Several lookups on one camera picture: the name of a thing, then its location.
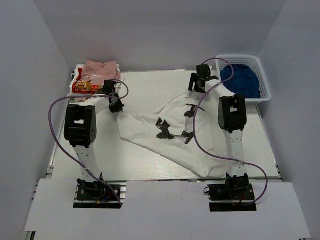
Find pink t-shirt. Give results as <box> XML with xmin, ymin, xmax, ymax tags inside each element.
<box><xmin>81</xmin><ymin>60</ymin><xmax>121</xmax><ymax>85</ymax></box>

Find red cartoon print t-shirt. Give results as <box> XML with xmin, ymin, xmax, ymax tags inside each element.
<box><xmin>68</xmin><ymin>64</ymin><xmax>103</xmax><ymax>97</ymax></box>

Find white t-shirt black print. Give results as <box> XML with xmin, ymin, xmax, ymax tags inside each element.
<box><xmin>117</xmin><ymin>93</ymin><xmax>232</xmax><ymax>177</ymax></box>

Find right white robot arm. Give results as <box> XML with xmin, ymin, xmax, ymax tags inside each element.
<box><xmin>189</xmin><ymin>63</ymin><xmax>249</xmax><ymax>200</ymax></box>

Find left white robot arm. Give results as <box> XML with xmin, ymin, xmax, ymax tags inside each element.
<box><xmin>64</xmin><ymin>79</ymin><xmax>125</xmax><ymax>182</ymax></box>

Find blue t-shirt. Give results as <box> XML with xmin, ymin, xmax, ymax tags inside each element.
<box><xmin>224</xmin><ymin>64</ymin><xmax>261</xmax><ymax>99</ymax></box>

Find white plastic basket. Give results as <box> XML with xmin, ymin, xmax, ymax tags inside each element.
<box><xmin>215</xmin><ymin>54</ymin><xmax>272</xmax><ymax>105</ymax></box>

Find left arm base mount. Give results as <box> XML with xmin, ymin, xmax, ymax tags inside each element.
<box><xmin>73</xmin><ymin>179</ymin><xmax>127</xmax><ymax>210</ymax></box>

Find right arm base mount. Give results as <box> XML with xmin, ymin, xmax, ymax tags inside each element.
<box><xmin>203</xmin><ymin>174</ymin><xmax>257</xmax><ymax>213</ymax></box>

